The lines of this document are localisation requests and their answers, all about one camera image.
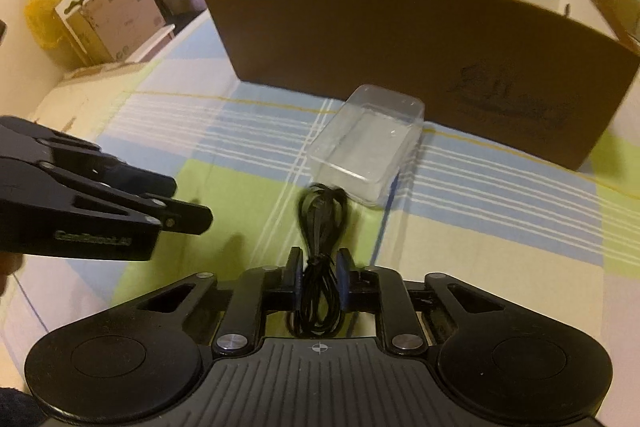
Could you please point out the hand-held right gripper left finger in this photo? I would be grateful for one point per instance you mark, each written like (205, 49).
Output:
(295, 277)

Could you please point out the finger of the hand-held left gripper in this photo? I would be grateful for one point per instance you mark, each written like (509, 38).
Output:
(185, 219)
(125, 174)

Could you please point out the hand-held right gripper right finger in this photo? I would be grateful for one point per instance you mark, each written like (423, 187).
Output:
(342, 277)

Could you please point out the brown cardboard storage box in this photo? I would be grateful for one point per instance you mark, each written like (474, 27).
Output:
(350, 47)

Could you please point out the white flat board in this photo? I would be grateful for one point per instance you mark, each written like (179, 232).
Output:
(155, 42)

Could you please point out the clear plastic case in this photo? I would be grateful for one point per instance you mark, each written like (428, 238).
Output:
(365, 142)

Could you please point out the plaid bed sheet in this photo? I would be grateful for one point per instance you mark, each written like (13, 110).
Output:
(475, 217)

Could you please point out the brown cardboard carton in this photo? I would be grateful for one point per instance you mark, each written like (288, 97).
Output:
(125, 12)

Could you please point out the white gold hanging package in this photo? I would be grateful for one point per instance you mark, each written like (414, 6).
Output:
(67, 7)

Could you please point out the yellow plastic bag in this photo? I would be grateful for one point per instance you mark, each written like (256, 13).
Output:
(42, 17)

